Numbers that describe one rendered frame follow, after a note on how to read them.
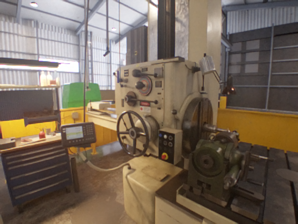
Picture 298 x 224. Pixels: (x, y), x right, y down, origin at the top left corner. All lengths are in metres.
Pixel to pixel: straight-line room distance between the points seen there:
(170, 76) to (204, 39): 0.80
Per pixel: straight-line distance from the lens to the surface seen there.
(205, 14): 1.89
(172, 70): 1.13
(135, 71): 1.30
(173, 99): 1.13
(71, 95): 4.93
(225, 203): 1.05
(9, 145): 2.39
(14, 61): 2.57
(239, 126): 3.46
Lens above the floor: 1.64
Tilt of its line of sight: 9 degrees down
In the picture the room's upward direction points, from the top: straight up
